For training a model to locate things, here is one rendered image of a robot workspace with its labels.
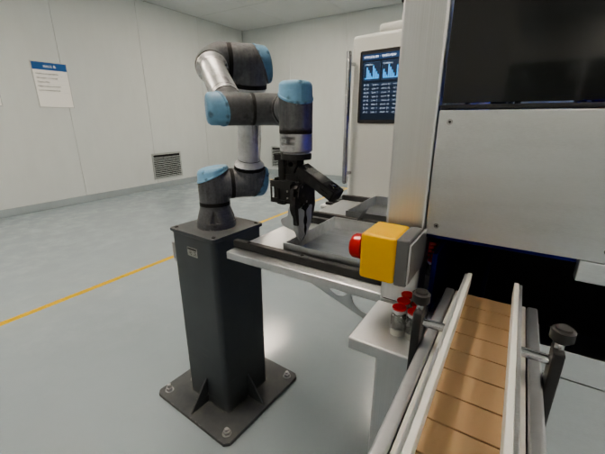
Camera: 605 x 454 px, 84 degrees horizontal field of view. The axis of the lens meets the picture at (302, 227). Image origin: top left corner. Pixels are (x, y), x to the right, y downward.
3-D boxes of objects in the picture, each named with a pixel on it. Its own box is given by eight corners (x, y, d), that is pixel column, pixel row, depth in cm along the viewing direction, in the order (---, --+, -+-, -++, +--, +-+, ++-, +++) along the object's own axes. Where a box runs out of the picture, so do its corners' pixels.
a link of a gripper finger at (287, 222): (285, 237, 86) (284, 202, 83) (305, 241, 83) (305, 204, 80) (278, 240, 83) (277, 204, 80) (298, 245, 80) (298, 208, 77)
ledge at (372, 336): (460, 332, 54) (461, 322, 54) (444, 384, 44) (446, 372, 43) (377, 308, 61) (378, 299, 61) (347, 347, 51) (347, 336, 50)
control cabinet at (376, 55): (456, 204, 160) (483, 15, 136) (442, 213, 146) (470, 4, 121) (362, 191, 190) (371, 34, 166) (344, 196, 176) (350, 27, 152)
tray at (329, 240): (456, 249, 83) (457, 237, 82) (432, 294, 62) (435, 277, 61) (333, 227, 101) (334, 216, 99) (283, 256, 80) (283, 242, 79)
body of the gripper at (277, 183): (288, 198, 87) (287, 150, 83) (317, 203, 82) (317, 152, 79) (269, 204, 81) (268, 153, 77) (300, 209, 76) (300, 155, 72)
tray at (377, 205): (473, 217, 111) (474, 207, 110) (461, 240, 90) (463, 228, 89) (374, 204, 128) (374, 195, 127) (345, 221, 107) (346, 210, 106)
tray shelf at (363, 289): (474, 219, 115) (474, 214, 115) (425, 315, 59) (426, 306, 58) (347, 202, 140) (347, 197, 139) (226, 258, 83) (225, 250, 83)
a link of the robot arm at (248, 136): (227, 190, 138) (222, 39, 110) (262, 188, 143) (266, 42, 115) (232, 204, 128) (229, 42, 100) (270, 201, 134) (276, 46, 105)
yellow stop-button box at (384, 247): (418, 270, 54) (422, 227, 52) (404, 288, 48) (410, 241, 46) (373, 260, 58) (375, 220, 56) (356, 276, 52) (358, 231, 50)
